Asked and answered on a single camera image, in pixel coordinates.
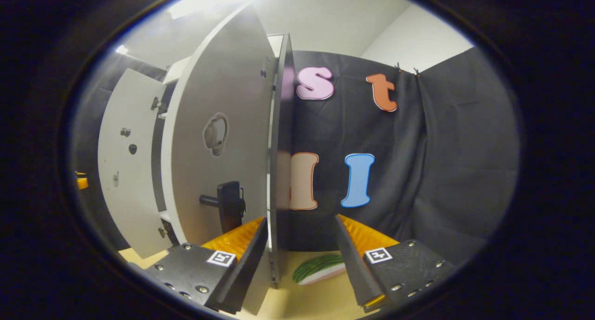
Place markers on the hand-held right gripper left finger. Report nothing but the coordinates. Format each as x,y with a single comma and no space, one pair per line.
244,273

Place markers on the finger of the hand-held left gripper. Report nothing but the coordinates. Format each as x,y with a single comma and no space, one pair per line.
82,183

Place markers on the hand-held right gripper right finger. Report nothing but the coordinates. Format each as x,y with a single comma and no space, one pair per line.
353,264

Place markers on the white cabinet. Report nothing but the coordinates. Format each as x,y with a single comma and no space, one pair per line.
281,148

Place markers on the metal door hinge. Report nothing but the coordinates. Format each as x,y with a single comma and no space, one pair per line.
162,231
158,105

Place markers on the white cabinet drawer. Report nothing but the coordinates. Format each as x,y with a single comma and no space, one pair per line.
176,71

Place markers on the watermelon slice toy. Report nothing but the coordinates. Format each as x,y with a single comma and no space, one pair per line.
318,268

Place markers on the black backdrop cloth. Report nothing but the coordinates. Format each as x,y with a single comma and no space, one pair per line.
441,171

